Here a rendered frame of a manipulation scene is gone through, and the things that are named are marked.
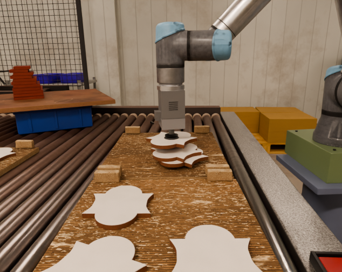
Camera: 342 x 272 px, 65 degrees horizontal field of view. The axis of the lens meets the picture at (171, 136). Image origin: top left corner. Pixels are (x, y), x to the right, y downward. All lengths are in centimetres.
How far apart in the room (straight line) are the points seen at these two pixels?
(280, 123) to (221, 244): 323
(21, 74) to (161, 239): 111
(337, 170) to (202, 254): 56
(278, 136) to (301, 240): 315
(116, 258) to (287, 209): 36
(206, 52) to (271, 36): 389
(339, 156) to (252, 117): 316
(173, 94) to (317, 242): 45
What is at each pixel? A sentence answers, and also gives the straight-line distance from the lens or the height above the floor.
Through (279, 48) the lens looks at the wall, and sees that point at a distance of 462.
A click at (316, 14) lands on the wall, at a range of 488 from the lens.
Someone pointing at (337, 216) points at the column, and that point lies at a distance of 100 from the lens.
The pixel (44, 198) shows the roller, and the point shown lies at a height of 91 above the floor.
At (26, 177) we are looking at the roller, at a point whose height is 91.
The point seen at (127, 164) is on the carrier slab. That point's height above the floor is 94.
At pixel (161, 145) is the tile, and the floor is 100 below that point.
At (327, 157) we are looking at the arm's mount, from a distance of 88.
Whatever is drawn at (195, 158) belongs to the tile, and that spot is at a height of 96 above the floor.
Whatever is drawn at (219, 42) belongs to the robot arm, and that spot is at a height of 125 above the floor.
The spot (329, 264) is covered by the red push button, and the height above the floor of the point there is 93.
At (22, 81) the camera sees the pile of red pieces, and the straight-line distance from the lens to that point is 143.
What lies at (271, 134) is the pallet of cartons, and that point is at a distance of 363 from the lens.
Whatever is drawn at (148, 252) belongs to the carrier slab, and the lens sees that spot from 45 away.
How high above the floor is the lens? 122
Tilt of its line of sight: 16 degrees down
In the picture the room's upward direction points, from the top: 1 degrees counter-clockwise
